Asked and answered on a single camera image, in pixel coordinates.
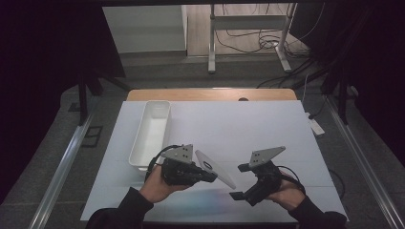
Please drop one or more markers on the white board sheet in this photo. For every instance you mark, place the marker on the white board sheet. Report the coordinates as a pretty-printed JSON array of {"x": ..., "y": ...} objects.
[{"x": 242, "y": 127}]

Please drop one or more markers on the black curtain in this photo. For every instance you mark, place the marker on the black curtain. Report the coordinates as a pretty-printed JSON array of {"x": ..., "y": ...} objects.
[
  {"x": 375, "y": 63},
  {"x": 44, "y": 63}
]

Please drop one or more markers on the white power strip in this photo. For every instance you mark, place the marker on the white power strip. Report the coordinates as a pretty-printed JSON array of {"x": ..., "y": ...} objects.
[{"x": 315, "y": 125}]

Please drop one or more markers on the aluminium floor rail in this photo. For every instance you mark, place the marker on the aluminium floor rail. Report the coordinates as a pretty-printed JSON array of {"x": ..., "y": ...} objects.
[
  {"x": 366, "y": 165},
  {"x": 63, "y": 171}
]

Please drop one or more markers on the white plastic storage bin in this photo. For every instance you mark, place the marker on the white plastic storage bin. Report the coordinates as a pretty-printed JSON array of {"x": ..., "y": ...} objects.
[{"x": 149, "y": 136}]

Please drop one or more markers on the white cabinet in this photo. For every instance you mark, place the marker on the white cabinet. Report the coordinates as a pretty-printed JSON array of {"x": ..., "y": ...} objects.
[{"x": 146, "y": 28}]

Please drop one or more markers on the black metal stand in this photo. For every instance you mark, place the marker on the black metal stand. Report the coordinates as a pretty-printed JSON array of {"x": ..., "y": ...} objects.
[
  {"x": 83, "y": 98},
  {"x": 343, "y": 95}
]

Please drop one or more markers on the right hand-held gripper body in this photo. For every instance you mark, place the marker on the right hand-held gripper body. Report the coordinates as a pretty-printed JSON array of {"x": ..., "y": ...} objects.
[{"x": 267, "y": 181}]

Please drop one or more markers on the white metal desk frame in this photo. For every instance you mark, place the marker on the white metal desk frame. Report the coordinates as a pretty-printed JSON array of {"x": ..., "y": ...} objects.
[{"x": 248, "y": 23}]

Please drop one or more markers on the person's right hand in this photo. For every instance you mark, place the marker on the person's right hand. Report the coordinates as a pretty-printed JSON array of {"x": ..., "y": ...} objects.
[{"x": 288, "y": 195}]

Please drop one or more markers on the person's left hand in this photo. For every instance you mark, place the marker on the person's left hand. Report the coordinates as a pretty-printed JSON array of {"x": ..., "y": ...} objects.
[{"x": 156, "y": 187}]

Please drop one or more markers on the iridescent phone case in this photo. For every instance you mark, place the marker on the iridescent phone case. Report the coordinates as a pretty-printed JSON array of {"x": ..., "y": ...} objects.
[{"x": 219, "y": 173}]

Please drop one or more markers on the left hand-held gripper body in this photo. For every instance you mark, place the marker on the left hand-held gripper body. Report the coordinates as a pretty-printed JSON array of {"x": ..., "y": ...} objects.
[{"x": 178, "y": 171}]

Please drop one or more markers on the wooden table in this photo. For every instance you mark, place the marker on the wooden table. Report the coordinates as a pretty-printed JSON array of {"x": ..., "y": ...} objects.
[{"x": 203, "y": 94}]

